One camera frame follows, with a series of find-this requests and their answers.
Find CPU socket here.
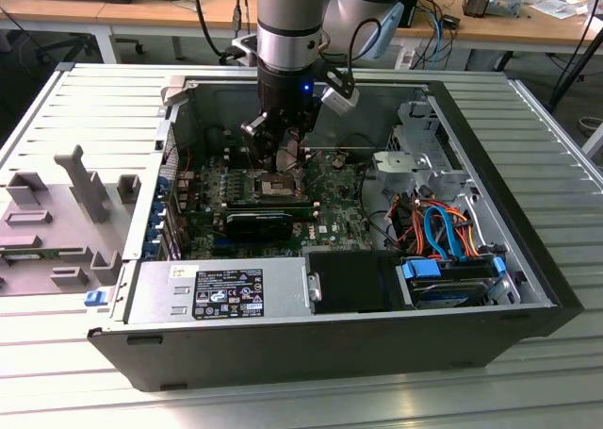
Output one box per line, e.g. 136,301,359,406
253,168,305,200

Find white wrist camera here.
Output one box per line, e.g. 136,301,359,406
319,68,360,117
220,32,259,67

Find wooden office desk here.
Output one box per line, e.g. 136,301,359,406
0,0,260,65
390,0,603,72

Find black case fan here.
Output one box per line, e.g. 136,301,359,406
203,124,236,156

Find white power strip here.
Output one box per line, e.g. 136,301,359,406
394,46,416,71

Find silver power supply unit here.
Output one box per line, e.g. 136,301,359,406
124,256,315,324

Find black graphics card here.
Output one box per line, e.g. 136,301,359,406
224,210,294,242

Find black office chair base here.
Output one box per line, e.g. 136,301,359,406
27,32,95,70

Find hard disk in blue carrier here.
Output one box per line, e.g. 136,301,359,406
398,254,509,311

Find metal drive cage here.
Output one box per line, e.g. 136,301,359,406
371,99,478,199

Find black box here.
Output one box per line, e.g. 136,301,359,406
395,0,425,28

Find black PC case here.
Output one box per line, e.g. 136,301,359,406
87,73,585,392

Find pale blue teach pendant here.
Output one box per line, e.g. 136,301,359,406
360,2,406,62

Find white paper sheets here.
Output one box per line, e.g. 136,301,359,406
530,0,590,21

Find green motherboard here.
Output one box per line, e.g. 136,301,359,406
176,148,378,260

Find grey parts rack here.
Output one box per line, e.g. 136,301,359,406
0,144,142,298

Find orange wire bundle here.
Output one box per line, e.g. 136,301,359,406
390,202,481,260

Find grey desktop device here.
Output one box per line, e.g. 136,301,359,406
461,0,524,19

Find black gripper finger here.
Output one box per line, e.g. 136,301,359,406
291,109,318,170
239,110,280,174

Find green RAM stick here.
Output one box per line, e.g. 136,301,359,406
0,248,62,261
226,201,316,219

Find metal socket cover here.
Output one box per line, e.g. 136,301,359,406
292,157,331,193

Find blue data wire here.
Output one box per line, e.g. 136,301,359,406
423,205,467,263

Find black plastic shroud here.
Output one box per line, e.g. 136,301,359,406
305,249,416,315

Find black tripod leg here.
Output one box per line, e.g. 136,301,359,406
548,4,603,109

